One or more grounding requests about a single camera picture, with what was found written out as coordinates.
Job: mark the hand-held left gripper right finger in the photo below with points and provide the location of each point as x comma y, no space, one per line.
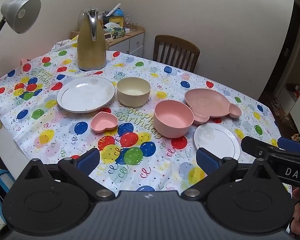
207,162

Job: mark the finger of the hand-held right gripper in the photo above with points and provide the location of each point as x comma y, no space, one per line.
295,145
252,146

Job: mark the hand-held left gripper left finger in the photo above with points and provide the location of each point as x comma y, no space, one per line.
88,161

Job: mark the small white plate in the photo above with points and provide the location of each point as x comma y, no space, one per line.
215,140

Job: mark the pink heart-shaped dish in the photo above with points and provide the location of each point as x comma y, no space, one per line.
103,122

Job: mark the pink bowl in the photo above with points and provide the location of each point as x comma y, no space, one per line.
172,127

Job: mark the pink bear-shaped plate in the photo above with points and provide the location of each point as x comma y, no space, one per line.
207,102

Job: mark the large white plate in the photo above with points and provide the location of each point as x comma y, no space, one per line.
86,93

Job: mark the cream bowl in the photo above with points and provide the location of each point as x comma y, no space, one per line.
132,97

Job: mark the balloon print tablecloth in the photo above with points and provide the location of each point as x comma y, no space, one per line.
140,160

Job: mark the blue and white bag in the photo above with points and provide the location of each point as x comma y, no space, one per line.
2,180

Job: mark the gold thermos jug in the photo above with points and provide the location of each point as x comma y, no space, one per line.
91,52

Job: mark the small white clock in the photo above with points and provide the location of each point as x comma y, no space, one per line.
108,37

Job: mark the dark wooden chair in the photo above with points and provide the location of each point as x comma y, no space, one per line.
176,40

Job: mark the wooden top drawer cabinet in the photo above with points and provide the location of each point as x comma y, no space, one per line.
135,42

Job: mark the yellow box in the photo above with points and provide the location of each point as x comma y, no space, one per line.
116,21

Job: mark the grey desk lamp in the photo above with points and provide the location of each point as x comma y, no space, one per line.
22,15

